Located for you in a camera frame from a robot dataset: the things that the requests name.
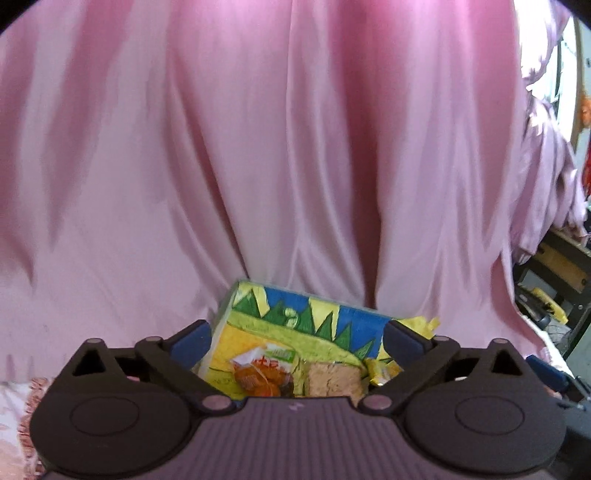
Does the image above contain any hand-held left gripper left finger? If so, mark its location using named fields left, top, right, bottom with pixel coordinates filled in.
left=58, top=318, right=234, bottom=411

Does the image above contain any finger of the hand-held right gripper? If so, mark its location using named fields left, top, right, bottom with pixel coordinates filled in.
left=526, top=355, right=570, bottom=393

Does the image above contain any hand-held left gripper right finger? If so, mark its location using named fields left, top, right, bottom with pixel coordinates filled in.
left=359, top=318, right=536, bottom=412

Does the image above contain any yellow green snack packet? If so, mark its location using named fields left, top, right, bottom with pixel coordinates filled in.
left=365, top=357, right=403, bottom=386

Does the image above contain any grey tray with painted lining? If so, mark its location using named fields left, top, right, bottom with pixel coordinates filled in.
left=191, top=278, right=439, bottom=400

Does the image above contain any orange snack packet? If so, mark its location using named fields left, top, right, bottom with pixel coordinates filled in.
left=230, top=342, right=297, bottom=398

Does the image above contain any yellow object under desk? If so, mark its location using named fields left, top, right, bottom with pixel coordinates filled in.
left=531, top=287, right=570, bottom=324

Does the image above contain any black desk with yellow drawers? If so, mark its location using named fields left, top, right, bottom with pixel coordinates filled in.
left=512, top=228, right=591, bottom=365

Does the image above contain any large pink curtain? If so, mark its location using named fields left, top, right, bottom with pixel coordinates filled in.
left=0, top=0, right=555, bottom=384

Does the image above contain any tied pink window curtain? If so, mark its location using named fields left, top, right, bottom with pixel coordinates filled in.
left=510, top=69, right=589, bottom=266

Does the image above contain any window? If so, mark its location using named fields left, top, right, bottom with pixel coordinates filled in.
left=515, top=0, right=585, bottom=153

